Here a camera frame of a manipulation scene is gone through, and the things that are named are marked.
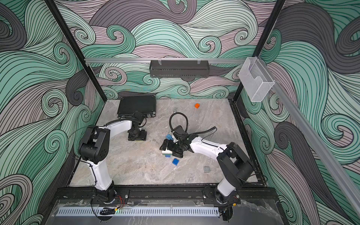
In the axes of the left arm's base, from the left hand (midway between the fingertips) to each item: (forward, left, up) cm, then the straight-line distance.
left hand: (140, 137), depth 96 cm
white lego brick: (-13, -20, +6) cm, 24 cm away
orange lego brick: (+30, -42, +1) cm, 52 cm away
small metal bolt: (+25, -24, +2) cm, 35 cm away
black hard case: (+29, 0, +3) cm, 29 cm away
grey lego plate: (-21, -43, +1) cm, 48 cm away
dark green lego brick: (-13, -20, +2) cm, 23 cm away
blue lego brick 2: (-16, -25, 0) cm, 30 cm away
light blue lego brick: (+1, -20, -1) cm, 20 cm away
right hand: (-14, -18, +6) cm, 23 cm away
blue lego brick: (-13, -20, 0) cm, 24 cm away
